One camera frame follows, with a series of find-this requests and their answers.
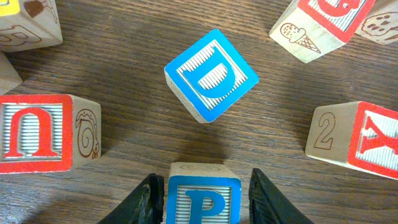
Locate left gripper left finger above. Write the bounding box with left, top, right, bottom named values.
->
left=98, top=174, right=164, bottom=224

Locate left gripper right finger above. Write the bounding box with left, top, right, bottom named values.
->
left=249, top=168, right=313, bottom=224

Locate blue P block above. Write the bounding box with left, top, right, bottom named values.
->
left=166, top=162, right=241, bottom=224

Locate red Y block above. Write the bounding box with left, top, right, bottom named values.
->
left=305, top=101, right=397, bottom=179

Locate red U block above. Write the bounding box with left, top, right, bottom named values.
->
left=1, top=94, right=101, bottom=174

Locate blue D block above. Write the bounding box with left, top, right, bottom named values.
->
left=164, top=29, right=259, bottom=123

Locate red G block top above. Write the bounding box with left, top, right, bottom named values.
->
left=269, top=0, right=375, bottom=63

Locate yellow block lower pair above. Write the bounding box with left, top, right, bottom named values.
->
left=0, top=52, right=22, bottom=95

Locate blue X block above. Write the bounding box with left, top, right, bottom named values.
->
left=356, top=0, right=398, bottom=45

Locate yellow block upper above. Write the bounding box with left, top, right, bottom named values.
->
left=1, top=0, right=63, bottom=52

